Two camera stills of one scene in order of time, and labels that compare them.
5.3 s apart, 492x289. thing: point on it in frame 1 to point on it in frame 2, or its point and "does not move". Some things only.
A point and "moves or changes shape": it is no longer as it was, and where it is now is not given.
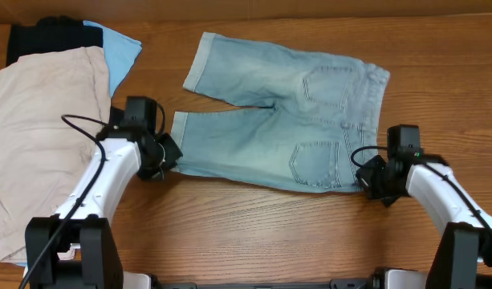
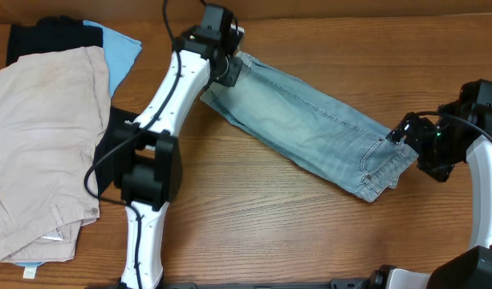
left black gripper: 172,152 to 230,77
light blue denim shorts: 319,133 moves or changes shape
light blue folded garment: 120,54 does not move
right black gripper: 363,177 to 441,169
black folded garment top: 50,34 does not move
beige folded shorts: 48,113 does not move
